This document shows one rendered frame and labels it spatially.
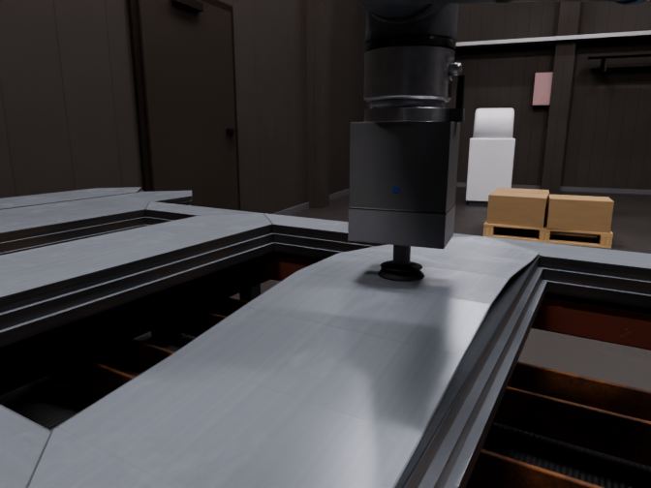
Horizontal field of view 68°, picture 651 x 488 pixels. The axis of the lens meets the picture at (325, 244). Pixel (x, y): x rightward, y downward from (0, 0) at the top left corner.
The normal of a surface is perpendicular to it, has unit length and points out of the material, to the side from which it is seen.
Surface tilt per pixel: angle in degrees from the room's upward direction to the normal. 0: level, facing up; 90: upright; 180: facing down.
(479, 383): 0
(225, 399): 6
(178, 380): 6
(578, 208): 90
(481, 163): 90
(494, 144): 90
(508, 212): 90
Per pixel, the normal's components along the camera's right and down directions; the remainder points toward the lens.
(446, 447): 0.00, -0.97
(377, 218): -0.37, 0.21
